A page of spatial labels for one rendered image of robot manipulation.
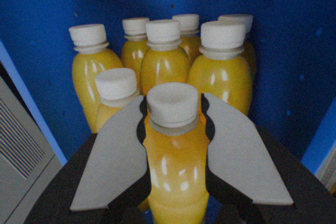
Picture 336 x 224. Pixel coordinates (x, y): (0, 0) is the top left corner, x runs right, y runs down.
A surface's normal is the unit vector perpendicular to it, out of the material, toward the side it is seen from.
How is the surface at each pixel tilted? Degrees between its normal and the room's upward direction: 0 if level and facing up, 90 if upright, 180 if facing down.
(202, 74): 52
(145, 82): 45
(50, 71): 86
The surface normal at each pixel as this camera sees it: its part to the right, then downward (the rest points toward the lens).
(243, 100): 0.44, 0.29
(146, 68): -0.67, 0.11
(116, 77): -0.05, -0.86
